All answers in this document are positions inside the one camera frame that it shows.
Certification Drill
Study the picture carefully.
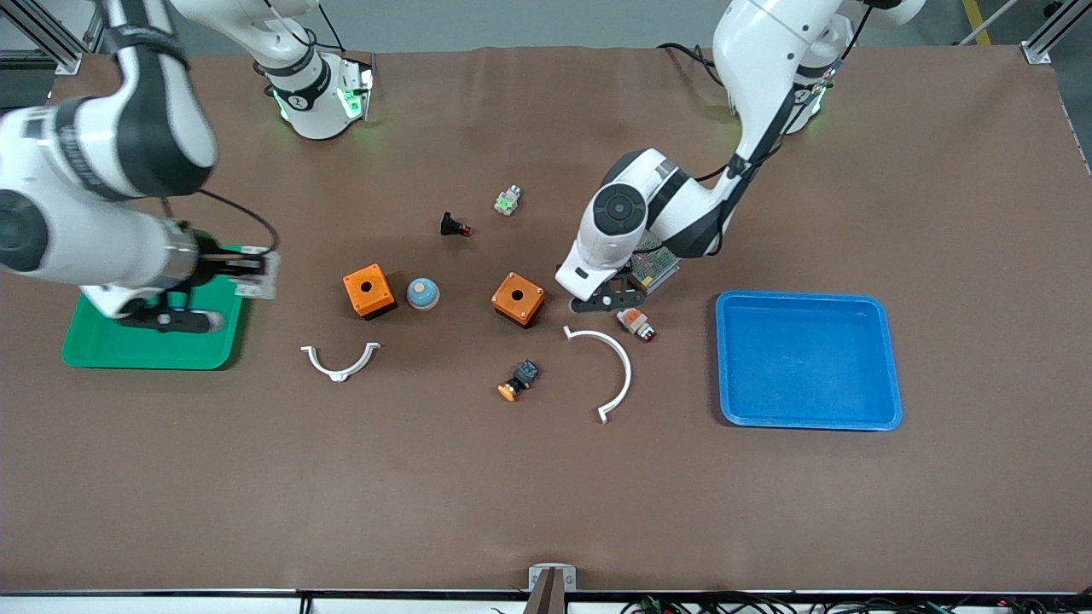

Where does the white orange red button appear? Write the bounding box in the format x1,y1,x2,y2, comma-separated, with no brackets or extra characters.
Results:
616,305,659,344

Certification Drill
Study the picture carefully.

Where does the metal mesh power supply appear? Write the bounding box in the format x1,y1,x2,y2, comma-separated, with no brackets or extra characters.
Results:
630,232,683,297

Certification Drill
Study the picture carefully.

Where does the orange button box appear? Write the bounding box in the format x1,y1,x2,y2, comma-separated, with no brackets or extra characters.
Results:
342,263,398,321
491,271,547,329

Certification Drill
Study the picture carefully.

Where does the green plastic tray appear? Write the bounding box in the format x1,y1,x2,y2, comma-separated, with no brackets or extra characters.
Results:
61,244,253,371

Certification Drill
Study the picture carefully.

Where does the yellow button black blue body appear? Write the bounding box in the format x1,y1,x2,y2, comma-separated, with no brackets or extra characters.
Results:
497,359,542,403

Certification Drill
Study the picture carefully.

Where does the blue plastic tray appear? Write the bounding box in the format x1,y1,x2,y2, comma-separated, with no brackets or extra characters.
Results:
715,290,904,432

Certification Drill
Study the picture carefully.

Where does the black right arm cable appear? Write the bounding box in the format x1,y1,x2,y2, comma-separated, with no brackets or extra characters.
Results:
160,188,282,257

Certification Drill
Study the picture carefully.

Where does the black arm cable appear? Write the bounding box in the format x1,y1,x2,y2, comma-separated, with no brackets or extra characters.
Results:
693,4,871,185
160,188,282,257

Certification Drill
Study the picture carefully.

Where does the large white half-ring clamp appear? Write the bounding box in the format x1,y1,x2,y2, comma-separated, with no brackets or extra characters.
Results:
562,325,634,425

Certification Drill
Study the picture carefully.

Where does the small white half-ring clamp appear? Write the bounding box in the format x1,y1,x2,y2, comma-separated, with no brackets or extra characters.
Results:
299,342,382,384

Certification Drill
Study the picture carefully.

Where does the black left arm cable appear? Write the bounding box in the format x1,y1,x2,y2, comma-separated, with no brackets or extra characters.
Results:
693,4,871,185

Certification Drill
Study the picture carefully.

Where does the black left base cable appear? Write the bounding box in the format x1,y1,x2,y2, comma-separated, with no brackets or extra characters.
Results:
657,41,726,86

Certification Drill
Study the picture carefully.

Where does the black base cable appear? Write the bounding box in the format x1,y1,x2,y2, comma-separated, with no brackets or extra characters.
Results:
657,41,726,86
256,0,347,54

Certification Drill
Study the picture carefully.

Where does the black right base cable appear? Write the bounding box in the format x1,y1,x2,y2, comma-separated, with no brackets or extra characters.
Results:
256,0,347,54

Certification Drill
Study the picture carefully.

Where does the aluminium frame profile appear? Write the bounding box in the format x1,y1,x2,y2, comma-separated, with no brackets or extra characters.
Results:
1020,0,1092,66
0,0,119,76

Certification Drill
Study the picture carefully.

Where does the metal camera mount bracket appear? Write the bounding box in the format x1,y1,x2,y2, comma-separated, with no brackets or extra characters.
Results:
522,563,578,614

